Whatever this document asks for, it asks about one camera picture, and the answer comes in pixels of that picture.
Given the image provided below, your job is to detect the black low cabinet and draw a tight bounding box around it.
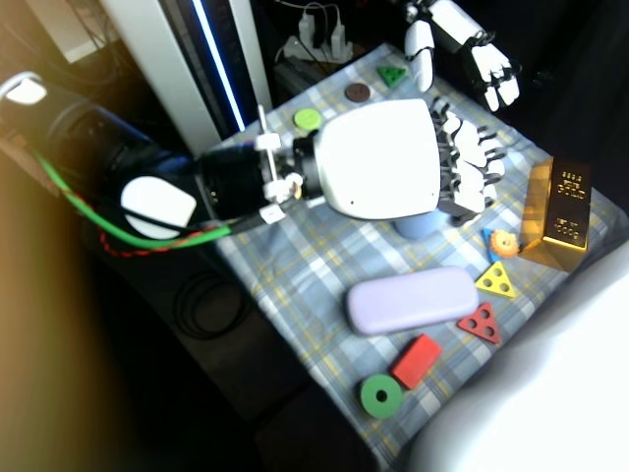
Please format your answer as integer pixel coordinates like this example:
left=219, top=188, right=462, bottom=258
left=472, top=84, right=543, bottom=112
left=92, top=245, right=315, bottom=424

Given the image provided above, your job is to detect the blue yellow plaid cloth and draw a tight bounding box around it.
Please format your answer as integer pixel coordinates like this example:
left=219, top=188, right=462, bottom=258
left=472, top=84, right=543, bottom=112
left=214, top=42, right=629, bottom=471

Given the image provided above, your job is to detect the red rectangular block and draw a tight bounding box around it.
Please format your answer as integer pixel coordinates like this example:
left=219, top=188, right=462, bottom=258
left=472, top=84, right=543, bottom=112
left=389, top=333, right=444, bottom=391

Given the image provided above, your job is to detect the white pillar with blue light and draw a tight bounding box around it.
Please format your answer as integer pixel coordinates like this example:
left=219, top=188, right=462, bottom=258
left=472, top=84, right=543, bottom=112
left=100, top=0, right=274, bottom=156

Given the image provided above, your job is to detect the flower shaped biscuit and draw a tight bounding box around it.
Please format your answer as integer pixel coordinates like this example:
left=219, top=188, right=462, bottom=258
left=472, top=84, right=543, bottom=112
left=489, top=228, right=521, bottom=260

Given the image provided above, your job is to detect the green ring stacking toy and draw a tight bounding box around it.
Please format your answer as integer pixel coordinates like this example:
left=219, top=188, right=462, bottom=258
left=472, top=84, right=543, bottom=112
left=359, top=373, right=405, bottom=420

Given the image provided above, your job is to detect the light blue plastic cup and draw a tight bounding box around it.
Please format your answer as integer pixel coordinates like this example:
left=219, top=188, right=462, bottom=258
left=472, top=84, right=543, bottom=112
left=394, top=208, right=451, bottom=241

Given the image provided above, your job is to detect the brown sandwich cookie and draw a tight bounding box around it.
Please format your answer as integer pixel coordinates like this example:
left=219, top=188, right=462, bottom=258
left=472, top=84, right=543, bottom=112
left=343, top=82, right=372, bottom=103

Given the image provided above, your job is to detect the white plug adapter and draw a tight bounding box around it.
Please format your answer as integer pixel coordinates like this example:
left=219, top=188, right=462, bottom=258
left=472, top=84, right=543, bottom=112
left=298, top=12, right=316, bottom=45
left=329, top=18, right=349, bottom=50

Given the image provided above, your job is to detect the black coiled cable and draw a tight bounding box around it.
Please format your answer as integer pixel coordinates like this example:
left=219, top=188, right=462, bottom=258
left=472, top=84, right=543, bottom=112
left=174, top=272, right=247, bottom=340

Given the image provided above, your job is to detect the lilac glasses case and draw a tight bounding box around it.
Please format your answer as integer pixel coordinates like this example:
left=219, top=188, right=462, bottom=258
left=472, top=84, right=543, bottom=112
left=346, top=265, right=481, bottom=337

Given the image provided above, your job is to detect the white power strip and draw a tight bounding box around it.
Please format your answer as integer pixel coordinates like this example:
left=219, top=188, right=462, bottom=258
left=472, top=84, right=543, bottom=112
left=275, top=33, right=355, bottom=64

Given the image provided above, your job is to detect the green triangle block with holes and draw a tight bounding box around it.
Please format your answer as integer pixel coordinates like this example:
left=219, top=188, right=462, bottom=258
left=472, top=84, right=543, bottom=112
left=376, top=64, right=409, bottom=89

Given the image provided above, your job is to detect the blue triangle block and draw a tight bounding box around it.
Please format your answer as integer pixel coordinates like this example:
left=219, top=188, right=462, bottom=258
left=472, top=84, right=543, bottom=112
left=481, top=227, right=502, bottom=265

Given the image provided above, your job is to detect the green sandwich cookie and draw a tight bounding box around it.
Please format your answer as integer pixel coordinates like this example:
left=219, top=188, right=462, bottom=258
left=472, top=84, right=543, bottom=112
left=293, top=107, right=323, bottom=132

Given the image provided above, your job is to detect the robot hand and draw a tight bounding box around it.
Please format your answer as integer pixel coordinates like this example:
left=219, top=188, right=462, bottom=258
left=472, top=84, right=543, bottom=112
left=313, top=96, right=508, bottom=228
left=402, top=0, right=523, bottom=113

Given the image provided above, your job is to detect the yellow triangle block with holes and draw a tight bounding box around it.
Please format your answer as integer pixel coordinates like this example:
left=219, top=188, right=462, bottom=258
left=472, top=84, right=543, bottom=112
left=474, top=260, right=519, bottom=300

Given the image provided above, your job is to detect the shiny gold bar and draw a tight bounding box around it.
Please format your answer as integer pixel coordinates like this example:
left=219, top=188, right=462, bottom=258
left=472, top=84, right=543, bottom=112
left=518, top=155, right=593, bottom=274

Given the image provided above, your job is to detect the red triangle block with holes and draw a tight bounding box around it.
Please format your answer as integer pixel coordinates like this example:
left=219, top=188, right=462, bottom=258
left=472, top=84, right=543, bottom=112
left=456, top=302, right=502, bottom=345

